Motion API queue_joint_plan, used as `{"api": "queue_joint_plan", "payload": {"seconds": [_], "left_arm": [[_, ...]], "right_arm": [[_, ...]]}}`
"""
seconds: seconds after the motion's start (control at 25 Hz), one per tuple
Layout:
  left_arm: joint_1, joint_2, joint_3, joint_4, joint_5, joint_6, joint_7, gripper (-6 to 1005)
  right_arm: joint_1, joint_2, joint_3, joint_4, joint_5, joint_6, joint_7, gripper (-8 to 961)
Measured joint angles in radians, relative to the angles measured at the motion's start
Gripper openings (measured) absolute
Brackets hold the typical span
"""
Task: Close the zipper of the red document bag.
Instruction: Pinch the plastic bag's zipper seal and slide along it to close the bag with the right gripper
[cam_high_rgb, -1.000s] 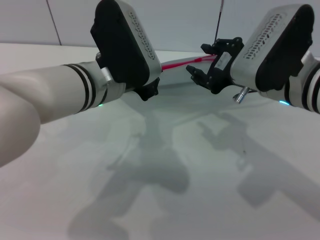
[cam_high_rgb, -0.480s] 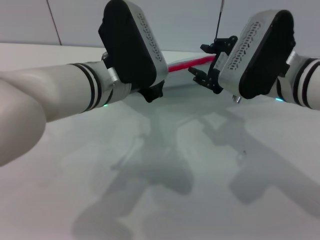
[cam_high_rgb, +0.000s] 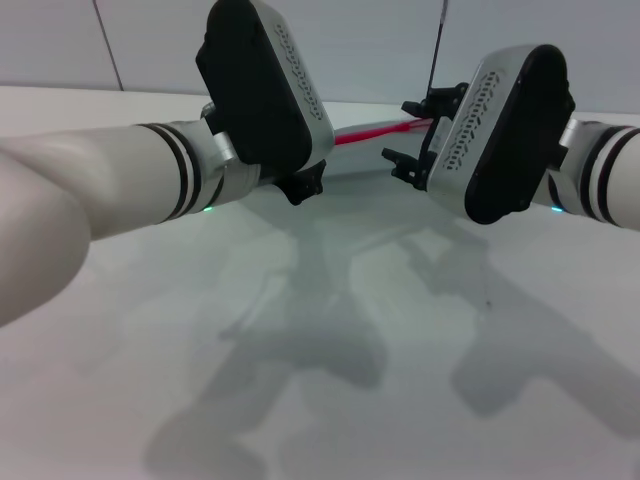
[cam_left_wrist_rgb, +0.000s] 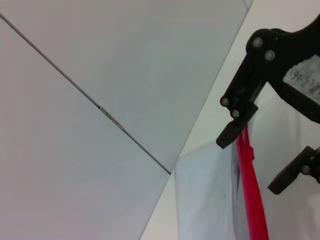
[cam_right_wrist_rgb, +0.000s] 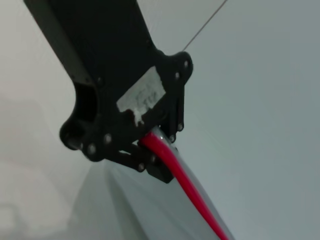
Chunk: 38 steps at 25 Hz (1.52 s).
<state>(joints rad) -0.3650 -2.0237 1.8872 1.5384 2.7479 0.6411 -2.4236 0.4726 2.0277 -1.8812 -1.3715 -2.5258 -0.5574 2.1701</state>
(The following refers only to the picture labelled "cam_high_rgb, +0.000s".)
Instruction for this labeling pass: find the silver black right wrist camera housing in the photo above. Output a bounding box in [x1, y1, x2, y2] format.
[426, 44, 577, 225]

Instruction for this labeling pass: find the thin black vertical pole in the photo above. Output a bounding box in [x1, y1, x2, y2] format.
[426, 0, 448, 92]

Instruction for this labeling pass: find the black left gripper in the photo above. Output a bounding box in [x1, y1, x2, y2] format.
[271, 159, 328, 207]

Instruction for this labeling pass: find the silver black left wrist camera housing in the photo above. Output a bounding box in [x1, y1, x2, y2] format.
[194, 0, 336, 180]

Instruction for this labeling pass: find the silver black wrist camera housing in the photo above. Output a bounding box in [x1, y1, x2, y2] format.
[194, 0, 336, 180]
[426, 44, 577, 225]

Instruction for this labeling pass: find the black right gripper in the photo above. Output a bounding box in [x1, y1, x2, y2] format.
[381, 82, 471, 192]

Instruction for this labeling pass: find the clear document bag red zipper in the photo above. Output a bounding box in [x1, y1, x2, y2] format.
[319, 116, 437, 182]

